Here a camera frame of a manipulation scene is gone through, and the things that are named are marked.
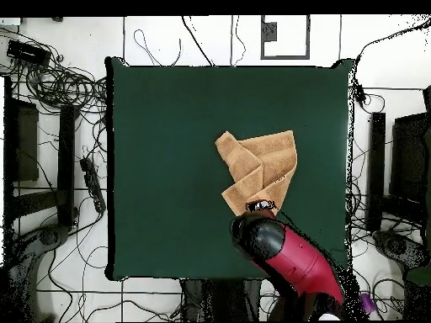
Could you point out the dark grey stand foot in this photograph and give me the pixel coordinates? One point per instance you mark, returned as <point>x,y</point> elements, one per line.
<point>52,235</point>
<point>397,247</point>

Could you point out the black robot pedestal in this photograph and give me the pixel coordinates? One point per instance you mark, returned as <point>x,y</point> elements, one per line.
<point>202,299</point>

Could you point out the black rectangular device box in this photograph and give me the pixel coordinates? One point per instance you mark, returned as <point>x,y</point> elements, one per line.
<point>28,53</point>

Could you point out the dark flat panel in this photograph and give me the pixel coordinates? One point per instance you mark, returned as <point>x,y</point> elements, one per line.
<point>409,158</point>
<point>27,141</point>

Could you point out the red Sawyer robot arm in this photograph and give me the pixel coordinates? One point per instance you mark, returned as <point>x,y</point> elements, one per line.
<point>296,259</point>

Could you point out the small dark grey plate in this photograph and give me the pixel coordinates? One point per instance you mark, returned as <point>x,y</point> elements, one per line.
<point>269,31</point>

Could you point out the orange terry towel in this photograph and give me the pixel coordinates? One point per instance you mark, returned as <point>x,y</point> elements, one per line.
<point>269,154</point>

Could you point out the dark green table cloth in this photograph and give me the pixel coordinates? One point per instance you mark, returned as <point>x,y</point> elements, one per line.
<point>151,117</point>

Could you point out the grey square floor frame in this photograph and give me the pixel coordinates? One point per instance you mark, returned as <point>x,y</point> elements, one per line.
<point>307,37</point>

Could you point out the black power strip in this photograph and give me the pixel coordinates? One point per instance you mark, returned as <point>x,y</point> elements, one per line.
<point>92,185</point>

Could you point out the black upright stand post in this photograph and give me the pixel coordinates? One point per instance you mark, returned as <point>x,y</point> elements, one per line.
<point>66,161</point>
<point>376,168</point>

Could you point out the purple plastic object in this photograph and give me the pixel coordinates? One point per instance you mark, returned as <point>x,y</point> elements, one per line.
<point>368,302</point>

